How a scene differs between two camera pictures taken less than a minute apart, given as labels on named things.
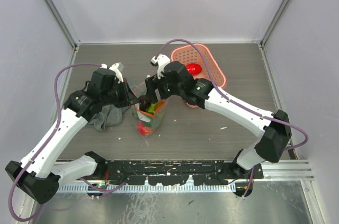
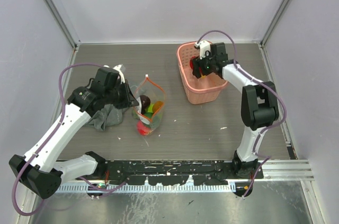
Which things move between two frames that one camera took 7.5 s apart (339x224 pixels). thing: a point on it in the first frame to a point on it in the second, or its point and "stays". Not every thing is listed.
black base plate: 178,172 stays
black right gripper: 151,83 to 198,62
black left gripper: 129,98 stays
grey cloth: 109,115 stays
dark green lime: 150,124 to 155,122
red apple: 143,130 stays
